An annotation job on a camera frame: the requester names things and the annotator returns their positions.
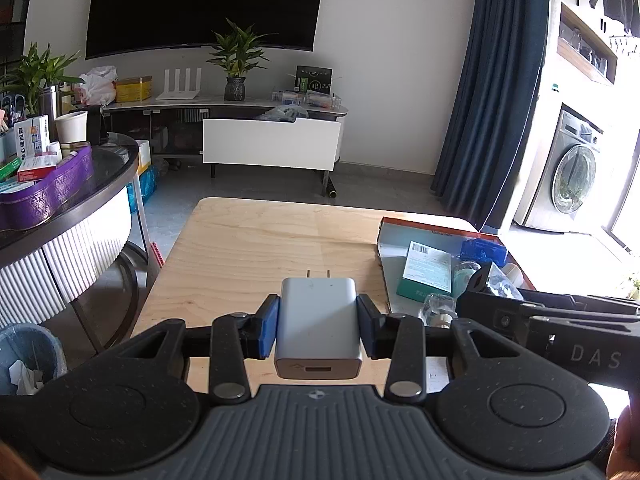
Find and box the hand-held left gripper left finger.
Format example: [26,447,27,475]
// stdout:
[107,294,281,406]

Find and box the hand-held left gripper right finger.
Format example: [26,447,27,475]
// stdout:
[356,294,538,403]

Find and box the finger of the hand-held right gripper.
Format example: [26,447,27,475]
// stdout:
[467,262,640,313]
[456,292,571,345]

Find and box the light blue toothpick container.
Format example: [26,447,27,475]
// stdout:
[450,260,483,301]

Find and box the blue plastic box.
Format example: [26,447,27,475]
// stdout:
[459,237,508,268]

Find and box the white usb charger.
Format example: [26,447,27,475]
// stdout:
[273,270,363,381]

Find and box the orange rimmed cardboard box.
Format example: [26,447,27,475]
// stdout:
[376,216,538,331]

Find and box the clear bottle with white cap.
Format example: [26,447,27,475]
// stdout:
[420,294,458,328]

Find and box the green white bandage box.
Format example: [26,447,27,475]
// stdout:
[396,241,453,302]

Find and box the person's right hand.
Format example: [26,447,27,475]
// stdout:
[605,400,640,480]

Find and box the white washing machine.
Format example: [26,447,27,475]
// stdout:
[512,105,606,233]

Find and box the white low tv cabinet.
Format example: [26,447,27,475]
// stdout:
[102,97,350,196]

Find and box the blue plastic bag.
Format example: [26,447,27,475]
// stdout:
[127,162,161,206]

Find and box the dark blue curtain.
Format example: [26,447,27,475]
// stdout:
[431,0,553,231]

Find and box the curved white ribbed counter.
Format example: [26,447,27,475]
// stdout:
[0,132,151,356]

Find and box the grey plastic bag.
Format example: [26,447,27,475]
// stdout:
[257,105,310,122]

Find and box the clear plastic storage box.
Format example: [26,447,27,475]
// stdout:
[271,90,343,110]

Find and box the bamboo plant in dark vase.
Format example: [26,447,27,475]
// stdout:
[206,19,278,102]

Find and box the blue trash bin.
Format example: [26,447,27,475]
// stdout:
[0,322,68,396]

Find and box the white router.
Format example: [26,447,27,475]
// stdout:
[155,67,202,101]

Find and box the black green gift box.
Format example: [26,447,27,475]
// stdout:
[294,65,333,95]

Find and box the purple patterned box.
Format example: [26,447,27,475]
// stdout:
[0,145,94,233]

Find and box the black stand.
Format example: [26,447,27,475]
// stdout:
[85,105,111,145]

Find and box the yellow tin box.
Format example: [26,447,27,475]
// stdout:
[115,76,153,103]

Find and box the white paper cup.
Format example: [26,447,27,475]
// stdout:
[54,110,89,145]

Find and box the red white medicine box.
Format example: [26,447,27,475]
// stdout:
[16,154,60,183]

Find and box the white plastic bag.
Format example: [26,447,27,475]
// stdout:
[75,65,119,106]

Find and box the white blue medicine box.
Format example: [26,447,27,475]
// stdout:
[13,114,52,161]

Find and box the steel tumbler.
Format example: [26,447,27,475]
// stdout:
[39,85,62,143]

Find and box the black television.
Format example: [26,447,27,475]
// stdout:
[85,0,328,60]

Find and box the green leafy plant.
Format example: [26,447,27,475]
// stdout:
[0,42,86,116]

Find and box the wooden wall shelf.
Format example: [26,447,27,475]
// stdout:
[555,2,618,86]

